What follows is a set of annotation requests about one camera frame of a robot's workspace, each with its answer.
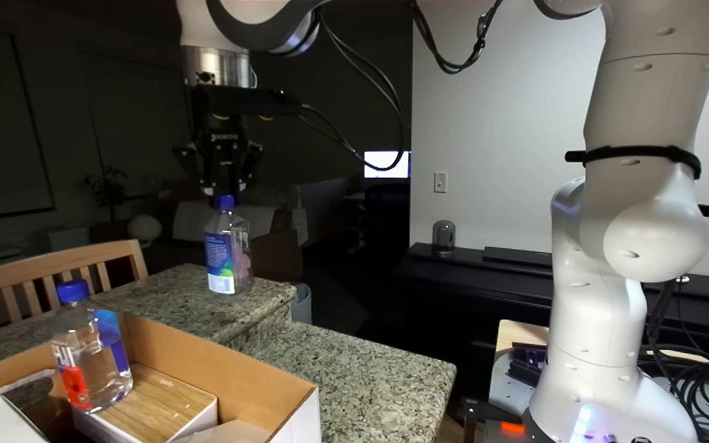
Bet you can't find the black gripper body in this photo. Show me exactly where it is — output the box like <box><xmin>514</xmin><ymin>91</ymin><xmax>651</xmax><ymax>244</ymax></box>
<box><xmin>195</xmin><ymin>113</ymin><xmax>252</xmax><ymax>168</ymax></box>

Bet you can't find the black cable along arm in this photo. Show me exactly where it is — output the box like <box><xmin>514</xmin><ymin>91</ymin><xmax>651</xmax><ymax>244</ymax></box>
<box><xmin>406</xmin><ymin>0</ymin><xmax>507</xmax><ymax>75</ymax></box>

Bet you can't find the black low cabinet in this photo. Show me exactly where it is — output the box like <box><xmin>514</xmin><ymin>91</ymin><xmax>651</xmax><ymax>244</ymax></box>
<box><xmin>392</xmin><ymin>241</ymin><xmax>709</xmax><ymax>404</ymax></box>

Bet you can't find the white cardboard storage box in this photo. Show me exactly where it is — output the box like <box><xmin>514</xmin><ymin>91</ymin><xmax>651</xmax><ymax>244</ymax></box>
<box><xmin>0</xmin><ymin>310</ymin><xmax>322</xmax><ymax>443</ymax></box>

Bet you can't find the orange small tag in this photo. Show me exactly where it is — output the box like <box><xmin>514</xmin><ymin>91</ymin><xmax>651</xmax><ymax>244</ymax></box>
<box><xmin>497</xmin><ymin>419</ymin><xmax>530</xmax><ymax>438</ymax></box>

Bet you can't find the gray cylindrical jar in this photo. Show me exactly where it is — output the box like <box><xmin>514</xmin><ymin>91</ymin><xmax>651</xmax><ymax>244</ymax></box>
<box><xmin>432</xmin><ymin>216</ymin><xmax>459</xmax><ymax>250</ymax></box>

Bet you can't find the white round lamp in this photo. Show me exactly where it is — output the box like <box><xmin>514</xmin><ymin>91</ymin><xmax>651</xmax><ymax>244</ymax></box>
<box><xmin>125</xmin><ymin>211</ymin><xmax>166</xmax><ymax>246</ymax></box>

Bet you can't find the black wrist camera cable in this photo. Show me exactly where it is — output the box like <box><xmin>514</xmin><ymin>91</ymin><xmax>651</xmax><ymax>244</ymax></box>
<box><xmin>298</xmin><ymin>6</ymin><xmax>415</xmax><ymax>175</ymax></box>

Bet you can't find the clear blue-cap water bottle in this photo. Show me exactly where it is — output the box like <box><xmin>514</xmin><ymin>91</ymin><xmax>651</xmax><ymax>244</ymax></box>
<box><xmin>202</xmin><ymin>192</ymin><xmax>256</xmax><ymax>298</ymax></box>

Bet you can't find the black cable bundle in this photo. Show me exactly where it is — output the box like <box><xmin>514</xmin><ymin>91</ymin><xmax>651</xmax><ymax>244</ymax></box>
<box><xmin>645</xmin><ymin>277</ymin><xmax>709</xmax><ymax>433</ymax></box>

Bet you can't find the black strap around arm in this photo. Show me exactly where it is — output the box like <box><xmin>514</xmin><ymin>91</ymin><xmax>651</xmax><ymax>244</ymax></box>
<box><xmin>563</xmin><ymin>142</ymin><xmax>705</xmax><ymax>182</ymax></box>

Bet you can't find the black table clamp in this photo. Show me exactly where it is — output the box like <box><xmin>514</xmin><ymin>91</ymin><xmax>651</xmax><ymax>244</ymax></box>
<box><xmin>459</xmin><ymin>396</ymin><xmax>509</xmax><ymax>443</ymax></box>

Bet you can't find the light wooden slatted chair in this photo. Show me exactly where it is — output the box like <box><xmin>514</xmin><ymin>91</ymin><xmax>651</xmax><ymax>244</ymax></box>
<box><xmin>0</xmin><ymin>236</ymin><xmax>150</xmax><ymax>347</ymax></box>

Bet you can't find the bright computer monitor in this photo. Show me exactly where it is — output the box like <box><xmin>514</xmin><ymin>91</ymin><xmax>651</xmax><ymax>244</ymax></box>
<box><xmin>360</xmin><ymin>144</ymin><xmax>415</xmax><ymax>182</ymax></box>

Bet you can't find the white cylindrical bin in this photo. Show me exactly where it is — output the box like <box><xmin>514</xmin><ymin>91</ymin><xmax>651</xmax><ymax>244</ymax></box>
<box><xmin>290</xmin><ymin>281</ymin><xmax>316</xmax><ymax>324</ymax></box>

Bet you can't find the water bottle with red mark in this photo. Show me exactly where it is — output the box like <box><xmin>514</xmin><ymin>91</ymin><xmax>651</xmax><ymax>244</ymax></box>
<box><xmin>49</xmin><ymin>277</ymin><xmax>136</xmax><ymax>414</ymax></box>

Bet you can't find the dark house plant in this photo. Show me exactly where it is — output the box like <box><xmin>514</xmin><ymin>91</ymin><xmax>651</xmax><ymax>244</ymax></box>
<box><xmin>81</xmin><ymin>164</ymin><xmax>140</xmax><ymax>227</ymax></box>

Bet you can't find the dark blue small device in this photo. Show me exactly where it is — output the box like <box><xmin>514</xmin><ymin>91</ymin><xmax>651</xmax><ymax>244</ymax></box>
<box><xmin>507</xmin><ymin>339</ymin><xmax>552</xmax><ymax>387</ymax></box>

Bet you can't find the large wall projection screen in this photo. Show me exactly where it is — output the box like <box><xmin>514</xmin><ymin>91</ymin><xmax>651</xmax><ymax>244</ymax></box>
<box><xmin>0</xmin><ymin>27</ymin><xmax>58</xmax><ymax>223</ymax></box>

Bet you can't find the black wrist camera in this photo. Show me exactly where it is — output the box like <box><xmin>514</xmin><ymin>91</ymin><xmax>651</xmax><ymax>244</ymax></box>
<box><xmin>190</xmin><ymin>83</ymin><xmax>305</xmax><ymax>118</ymax></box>

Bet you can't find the light wooden board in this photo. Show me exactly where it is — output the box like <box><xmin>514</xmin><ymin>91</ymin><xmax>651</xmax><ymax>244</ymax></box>
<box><xmin>69</xmin><ymin>364</ymin><xmax>219</xmax><ymax>443</ymax></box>
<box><xmin>493</xmin><ymin>316</ymin><xmax>557</xmax><ymax>367</ymax></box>

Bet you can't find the brown cardboard box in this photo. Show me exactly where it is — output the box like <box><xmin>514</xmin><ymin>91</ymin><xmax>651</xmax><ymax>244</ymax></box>
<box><xmin>252</xmin><ymin>203</ymin><xmax>307</xmax><ymax>282</ymax></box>

